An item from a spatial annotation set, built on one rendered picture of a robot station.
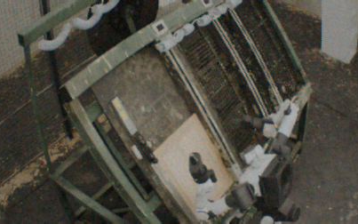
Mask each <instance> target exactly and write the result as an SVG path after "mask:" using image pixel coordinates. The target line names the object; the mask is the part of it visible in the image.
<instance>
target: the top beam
mask: <svg viewBox="0 0 358 224"><path fill-rule="evenodd" d="M203 9H205V8H204V6H203V4H202V3H201V2H200V0H193V1H190V2H189V3H187V4H184V5H183V6H180V7H179V8H178V9H176V10H173V11H171V12H169V13H168V14H166V15H164V16H163V17H162V18H160V19H159V20H155V21H154V22H152V23H151V24H149V25H147V26H146V27H144V28H143V29H140V30H139V31H137V32H135V33H134V34H132V35H131V36H129V37H127V38H126V39H125V40H123V41H122V42H121V43H120V44H118V45H116V46H114V47H113V48H111V49H110V50H108V51H107V52H106V53H104V54H102V55H101V56H99V57H98V58H97V59H96V60H95V61H93V62H91V64H89V65H88V66H87V67H86V68H85V69H84V70H82V71H80V72H79V73H78V74H77V75H75V76H74V77H73V78H71V79H70V80H69V81H68V82H67V83H65V84H64V85H62V86H61V87H60V88H59V90H60V94H61V95H62V97H63V99H64V100H65V102H66V103H69V102H70V101H73V100H74V99H76V98H77V97H78V96H79V95H81V94H82V92H84V91H86V90H87V89H88V88H89V87H91V86H92V85H93V84H94V83H96V82H97V81H99V80H100V79H101V78H102V77H103V76H104V75H105V74H106V73H107V72H109V71H110V70H112V69H113V68H114V67H115V66H117V65H118V64H120V63H121V62H123V61H124V60H126V59H127V58H129V57H130V56H132V55H133V54H134V53H135V52H137V51H138V50H140V49H141V48H143V47H144V46H146V45H147V44H149V43H150V42H152V41H153V40H154V39H155V38H157V35H156V33H155V31H154V29H153V27H152V26H153V25H155V24H156V23H157V22H158V21H160V20H163V23H164V24H165V26H166V27H167V28H168V29H171V28H174V27H175V26H177V25H178V24H180V22H183V21H185V20H186V19H188V18H191V16H193V15H196V14H197V13H198V12H201V11H202V10H203Z"/></svg>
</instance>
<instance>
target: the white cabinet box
mask: <svg viewBox="0 0 358 224"><path fill-rule="evenodd" d="M357 32H358V0H322V52H325V53H327V54H328V55H330V56H331V57H333V58H336V59H337V60H341V61H343V62H345V63H349V61H350V60H351V59H352V58H353V56H354V54H355V52H356V49H357V48H356V47H357V37H358V36H357V35H358V33H357Z"/></svg>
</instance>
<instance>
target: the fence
mask: <svg viewBox="0 0 358 224"><path fill-rule="evenodd" d="M115 100H118V101H119V103H120V104H121V106H122V107H121V108H119V109H118V108H117V107H116V105H115V103H114V101H115ZM109 106H110V107H111V108H112V110H113V111H114V113H115V115H116V117H117V118H118V120H119V122H120V123H121V125H122V126H123V128H124V129H125V131H126V133H127V135H128V136H129V138H130V139H131V142H132V143H133V145H134V146H136V148H137V149H138V151H139V152H140V154H141V155H142V159H143V160H144V162H145V163H146V165H147V167H149V169H150V170H151V172H152V173H156V175H157V177H158V178H159V179H160V180H161V183H160V185H161V186H162V188H163V189H164V190H165V192H166V194H167V195H168V196H169V197H170V199H171V200H172V202H173V203H174V204H175V205H176V206H177V208H178V209H179V211H180V212H181V213H182V214H183V216H184V217H185V218H186V221H187V222H188V223H189V224H197V223H198V222H199V220H198V219H197V218H196V216H195V215H194V214H193V213H192V211H191V210H190V208H189V206H188V205H187V203H186V202H185V201H184V199H183V198H182V196H180V194H179V192H178V190H177V189H175V187H174V186H173V184H172V182H171V181H170V180H169V178H168V176H167V175H166V173H165V172H164V170H163V168H162V166H161V165H160V164H159V163H158V162H157V164H150V163H149V162H148V160H147V158H146V156H145V155H144V153H143V152H142V150H141V148H140V147H139V145H138V143H137V142H136V140H135V139H134V138H133V136H132V135H133V134H134V133H136V132H137V131H138V130H136V128H135V125H134V124H133V122H132V121H131V119H130V118H129V116H128V115H127V113H126V111H125V108H124V107H123V104H122V103H121V101H120V100H119V99H118V97H115V98H113V99H112V100H111V101H110V102H109ZM123 110H124V111H125V114H126V115H127V118H126V119H125V120H124V119H123V116H122V115H121V113H120V112H122V111H123Z"/></svg>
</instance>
